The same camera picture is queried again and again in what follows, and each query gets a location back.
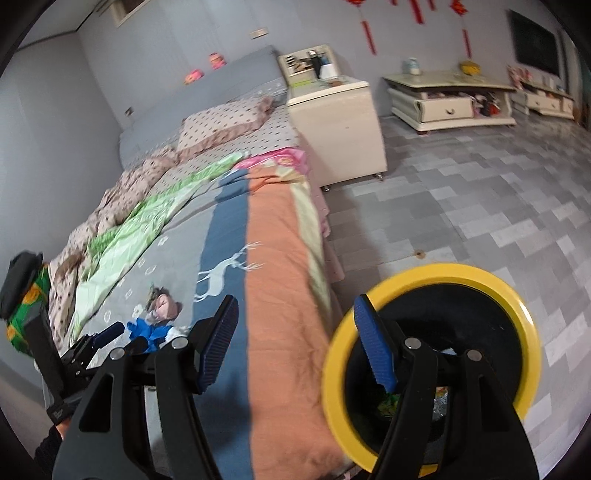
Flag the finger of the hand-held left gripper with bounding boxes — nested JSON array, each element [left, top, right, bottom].
[[124, 336, 160, 358], [85, 322, 126, 358]]

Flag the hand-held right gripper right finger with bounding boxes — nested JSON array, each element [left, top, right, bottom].
[[353, 294, 540, 480]]

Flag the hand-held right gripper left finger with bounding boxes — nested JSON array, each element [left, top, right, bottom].
[[52, 294, 240, 480]]

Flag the blue plastic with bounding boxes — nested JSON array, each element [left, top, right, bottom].
[[127, 318, 175, 354]]

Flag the pink tissue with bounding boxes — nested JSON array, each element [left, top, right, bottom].
[[145, 295, 183, 324]]

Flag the green yellow snack bag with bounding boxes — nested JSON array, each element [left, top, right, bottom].
[[379, 388, 448, 418]]

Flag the yellow rimmed trash bin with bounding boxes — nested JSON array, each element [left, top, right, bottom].
[[321, 263, 542, 478]]

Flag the person's left forearm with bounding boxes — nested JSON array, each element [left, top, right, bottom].
[[32, 422, 70, 478]]

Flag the green and black folded clothes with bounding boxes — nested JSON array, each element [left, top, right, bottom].
[[4, 263, 51, 356]]

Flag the grey blue orange bedsheet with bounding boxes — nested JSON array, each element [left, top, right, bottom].
[[69, 164, 361, 480]]

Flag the green patterned blanket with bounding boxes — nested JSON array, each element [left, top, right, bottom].
[[74, 152, 250, 324]]

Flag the pink dotted quilt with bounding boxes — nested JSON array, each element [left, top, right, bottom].
[[46, 148, 181, 342]]

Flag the cream nightstand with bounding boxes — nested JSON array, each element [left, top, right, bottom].
[[277, 44, 387, 190]]

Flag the dotted pillow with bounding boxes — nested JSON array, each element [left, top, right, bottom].
[[177, 97, 274, 151]]

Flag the cream coffee table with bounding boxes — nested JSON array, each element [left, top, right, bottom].
[[383, 70, 517, 134]]

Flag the grey upholstered bed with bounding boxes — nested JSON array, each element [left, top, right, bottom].
[[46, 44, 345, 480]]

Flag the cream television stand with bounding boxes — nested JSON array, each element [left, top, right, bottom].
[[510, 83, 576, 121]]

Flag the white standing air conditioner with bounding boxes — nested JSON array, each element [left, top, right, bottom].
[[556, 32, 583, 93]]

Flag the long red knot string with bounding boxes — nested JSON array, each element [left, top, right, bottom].
[[344, 0, 377, 56], [450, 0, 472, 58]]

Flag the small wall window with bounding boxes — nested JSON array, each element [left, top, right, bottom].
[[112, 0, 153, 14]]

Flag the wall television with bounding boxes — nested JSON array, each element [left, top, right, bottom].
[[506, 9, 560, 79]]

